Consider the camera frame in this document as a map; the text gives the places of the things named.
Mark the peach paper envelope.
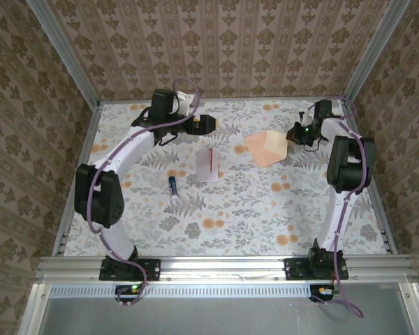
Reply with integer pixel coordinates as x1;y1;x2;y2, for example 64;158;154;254
243;131;289;168

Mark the pink letter with red border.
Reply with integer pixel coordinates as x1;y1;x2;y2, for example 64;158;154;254
196;148;220;183

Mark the floral patterned table cover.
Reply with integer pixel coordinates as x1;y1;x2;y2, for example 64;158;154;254
61;100;388;258

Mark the grey metal panel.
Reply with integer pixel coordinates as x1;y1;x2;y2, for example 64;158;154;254
19;282;419;335

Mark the thin black right gripper cable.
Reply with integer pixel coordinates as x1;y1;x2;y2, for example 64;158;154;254
302;135;328;151

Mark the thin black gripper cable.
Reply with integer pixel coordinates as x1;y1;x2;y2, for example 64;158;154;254
159;131;178;146
302;135;328;151

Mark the thin black left gripper cable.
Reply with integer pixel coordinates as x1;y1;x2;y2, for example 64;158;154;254
159;131;178;146

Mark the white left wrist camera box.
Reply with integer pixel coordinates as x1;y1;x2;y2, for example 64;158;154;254
176;91;196;115

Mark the short aluminium table edge rail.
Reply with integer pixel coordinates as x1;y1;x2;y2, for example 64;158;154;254
97;96;345;105

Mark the aluminium table side rail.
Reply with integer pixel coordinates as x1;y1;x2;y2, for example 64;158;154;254
52;103;104;258
340;99;399;254

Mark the aluminium frame post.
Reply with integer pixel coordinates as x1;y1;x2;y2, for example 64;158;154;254
341;0;412;105
25;0;103;110

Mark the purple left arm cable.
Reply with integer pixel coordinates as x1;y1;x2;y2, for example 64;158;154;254
87;77;202;308

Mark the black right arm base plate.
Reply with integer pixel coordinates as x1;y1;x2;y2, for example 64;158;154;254
284;257;350;281

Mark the long aluminium base rail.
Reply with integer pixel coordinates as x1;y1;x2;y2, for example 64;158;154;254
34;253;419;284

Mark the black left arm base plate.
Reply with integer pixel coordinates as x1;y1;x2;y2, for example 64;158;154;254
99;258;161;282

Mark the slotted white cable duct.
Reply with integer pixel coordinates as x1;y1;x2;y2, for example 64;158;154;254
47;284;315;299

